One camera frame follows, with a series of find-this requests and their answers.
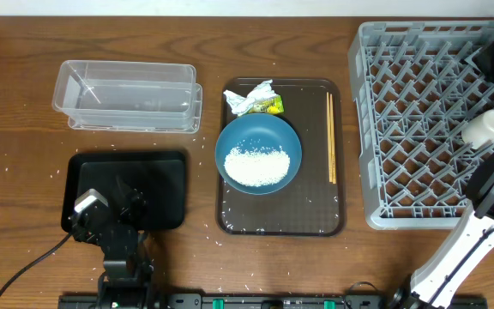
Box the wooden chopstick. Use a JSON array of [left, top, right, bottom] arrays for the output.
[[326, 92, 333, 183], [329, 94, 336, 185]]

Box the white cup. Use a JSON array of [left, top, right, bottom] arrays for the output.
[[461, 110, 494, 149]]

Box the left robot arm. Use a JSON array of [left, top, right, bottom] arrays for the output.
[[69, 177, 159, 309]]

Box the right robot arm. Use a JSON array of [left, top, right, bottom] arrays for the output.
[[388, 40, 494, 309]]

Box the grey dishwasher rack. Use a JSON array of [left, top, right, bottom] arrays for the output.
[[348, 21, 494, 230]]

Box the black plastic tray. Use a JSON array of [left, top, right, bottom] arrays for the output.
[[61, 151, 186, 232]]

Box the clear plastic bin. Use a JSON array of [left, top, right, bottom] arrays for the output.
[[52, 60, 202, 133]]

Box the pile of white rice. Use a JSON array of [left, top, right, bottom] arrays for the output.
[[224, 147, 291, 187]]

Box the dark blue plate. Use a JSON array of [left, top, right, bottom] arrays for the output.
[[214, 113, 302, 195]]

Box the crumpled white napkin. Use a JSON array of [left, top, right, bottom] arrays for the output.
[[223, 80, 279, 116]]

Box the yellow green snack wrapper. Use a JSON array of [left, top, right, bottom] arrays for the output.
[[249, 95, 284, 115]]

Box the brown serving tray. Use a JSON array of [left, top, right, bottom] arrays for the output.
[[216, 77, 346, 237]]

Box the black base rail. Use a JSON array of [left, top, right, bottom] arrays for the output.
[[57, 294, 489, 309]]

